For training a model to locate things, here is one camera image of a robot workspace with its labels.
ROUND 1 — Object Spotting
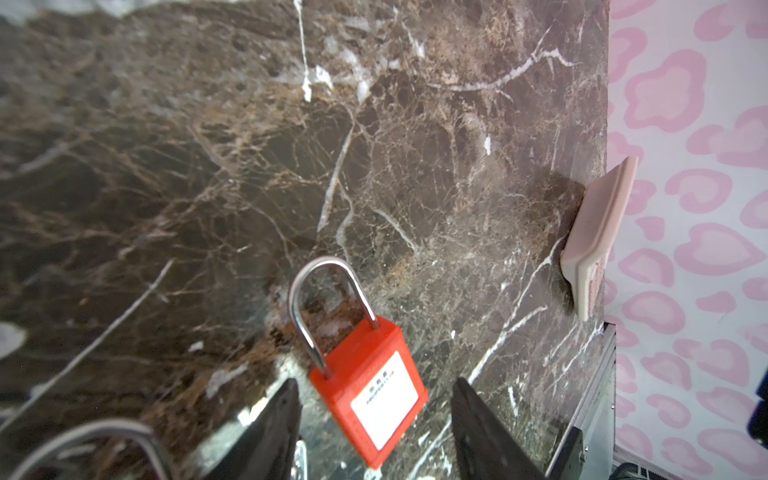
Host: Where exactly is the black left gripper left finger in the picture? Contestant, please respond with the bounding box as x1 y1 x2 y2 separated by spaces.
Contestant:
205 378 302 480

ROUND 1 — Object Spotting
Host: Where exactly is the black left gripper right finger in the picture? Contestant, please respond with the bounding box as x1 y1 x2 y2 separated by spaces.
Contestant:
451 377 545 480

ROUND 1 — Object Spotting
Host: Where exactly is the red padlock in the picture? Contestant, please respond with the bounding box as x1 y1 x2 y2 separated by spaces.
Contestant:
287 256 428 470

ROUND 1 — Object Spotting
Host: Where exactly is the brass padlock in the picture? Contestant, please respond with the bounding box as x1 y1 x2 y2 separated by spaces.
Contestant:
5 418 178 480

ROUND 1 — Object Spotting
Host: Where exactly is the pink calculator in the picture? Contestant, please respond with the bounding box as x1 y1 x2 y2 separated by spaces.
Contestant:
560 156 639 321

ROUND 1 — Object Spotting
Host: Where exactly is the aluminium front rail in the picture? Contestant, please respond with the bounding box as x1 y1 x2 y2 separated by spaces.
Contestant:
546 323 616 479

